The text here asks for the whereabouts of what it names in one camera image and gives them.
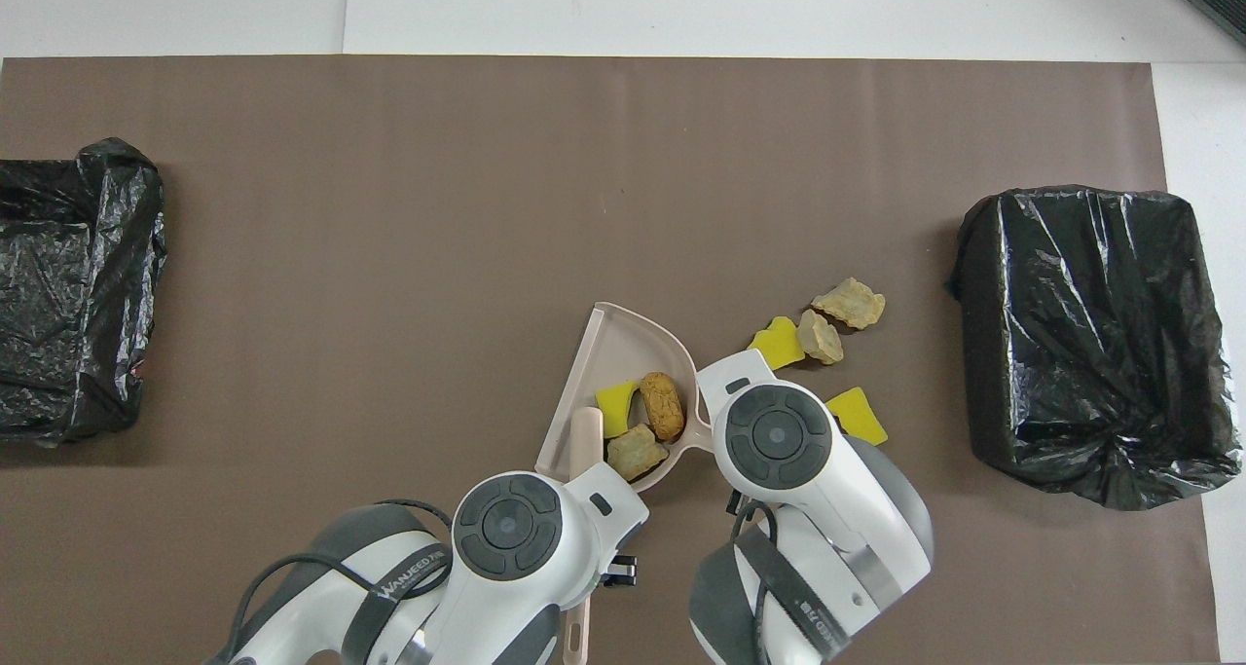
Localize beige hand brush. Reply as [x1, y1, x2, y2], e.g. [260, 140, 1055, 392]
[562, 407, 606, 665]

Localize yellow green-backed sponge piece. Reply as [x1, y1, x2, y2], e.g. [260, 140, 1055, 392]
[595, 380, 643, 439]

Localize orange-brown sponge lump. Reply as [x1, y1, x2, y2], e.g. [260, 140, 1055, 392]
[639, 372, 687, 443]

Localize pale pink dustpan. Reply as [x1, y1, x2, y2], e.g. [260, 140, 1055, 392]
[534, 301, 716, 494]

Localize notched yellow sponge piece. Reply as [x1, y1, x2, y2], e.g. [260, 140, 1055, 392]
[825, 386, 889, 447]

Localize small beige sponge chunk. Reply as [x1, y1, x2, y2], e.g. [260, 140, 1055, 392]
[796, 309, 845, 365]

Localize long beige sponge chunk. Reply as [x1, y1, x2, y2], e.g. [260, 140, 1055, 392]
[811, 277, 887, 331]

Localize bin with black bag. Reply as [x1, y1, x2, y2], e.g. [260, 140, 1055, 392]
[949, 185, 1243, 511]
[0, 137, 168, 449]

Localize brown table mat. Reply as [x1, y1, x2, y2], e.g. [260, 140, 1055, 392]
[0, 55, 1223, 665]

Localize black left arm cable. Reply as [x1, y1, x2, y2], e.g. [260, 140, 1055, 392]
[229, 498, 458, 665]

